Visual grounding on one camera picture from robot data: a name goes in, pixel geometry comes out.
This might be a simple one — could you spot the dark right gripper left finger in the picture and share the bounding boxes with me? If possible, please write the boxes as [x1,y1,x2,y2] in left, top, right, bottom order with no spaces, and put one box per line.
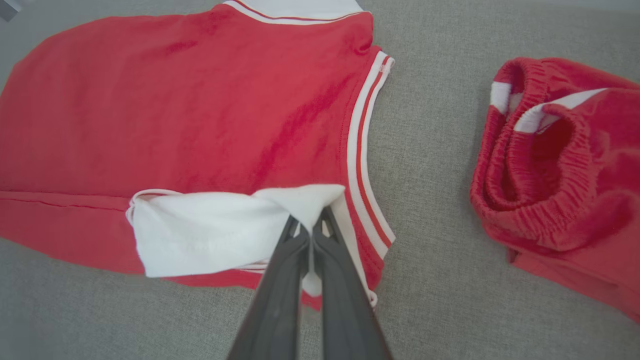
[227,215,311,360]

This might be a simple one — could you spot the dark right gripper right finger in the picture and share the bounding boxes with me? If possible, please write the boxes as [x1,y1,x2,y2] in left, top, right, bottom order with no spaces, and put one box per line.
[312,206,393,360]

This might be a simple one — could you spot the red white-trimmed basketball jersey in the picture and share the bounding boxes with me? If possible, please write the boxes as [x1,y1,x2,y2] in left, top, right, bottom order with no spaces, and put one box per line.
[0,0,397,312]

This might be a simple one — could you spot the red Bulls 23 shorts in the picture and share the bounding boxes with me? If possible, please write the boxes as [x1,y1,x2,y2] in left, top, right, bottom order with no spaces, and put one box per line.
[469,56,640,323]

